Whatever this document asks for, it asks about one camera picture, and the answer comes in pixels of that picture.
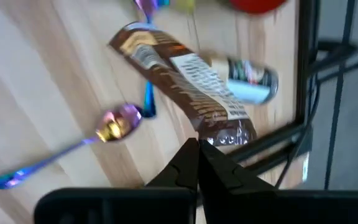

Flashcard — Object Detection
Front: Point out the tan lid jar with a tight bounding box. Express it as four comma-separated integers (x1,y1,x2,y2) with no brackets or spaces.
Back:
208,51,279,106

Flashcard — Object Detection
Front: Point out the brown snack bar packet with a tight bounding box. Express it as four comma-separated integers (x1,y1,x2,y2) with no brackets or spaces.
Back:
108,21,257,147

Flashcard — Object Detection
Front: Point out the green yellow noodle packet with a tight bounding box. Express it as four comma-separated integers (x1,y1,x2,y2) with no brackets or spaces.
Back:
173,0,197,14

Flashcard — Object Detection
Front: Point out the black aluminium table frame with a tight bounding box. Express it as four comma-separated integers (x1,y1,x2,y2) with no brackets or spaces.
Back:
225,0,358,191

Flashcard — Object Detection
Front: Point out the red bowl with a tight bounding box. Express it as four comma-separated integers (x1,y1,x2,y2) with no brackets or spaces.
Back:
228,0,288,15

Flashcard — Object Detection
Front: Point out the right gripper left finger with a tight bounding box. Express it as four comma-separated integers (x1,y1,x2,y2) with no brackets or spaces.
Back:
34,138,200,224

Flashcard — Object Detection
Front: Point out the iridescent metal spoon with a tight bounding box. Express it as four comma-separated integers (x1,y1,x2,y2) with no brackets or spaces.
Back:
0,103,143,190
134,0,171,119

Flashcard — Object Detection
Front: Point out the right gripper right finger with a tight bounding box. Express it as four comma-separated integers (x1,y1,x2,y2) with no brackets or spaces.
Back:
199,139,358,224

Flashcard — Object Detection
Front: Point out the black cable along frame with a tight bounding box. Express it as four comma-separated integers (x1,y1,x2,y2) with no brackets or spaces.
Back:
275,74,321,189

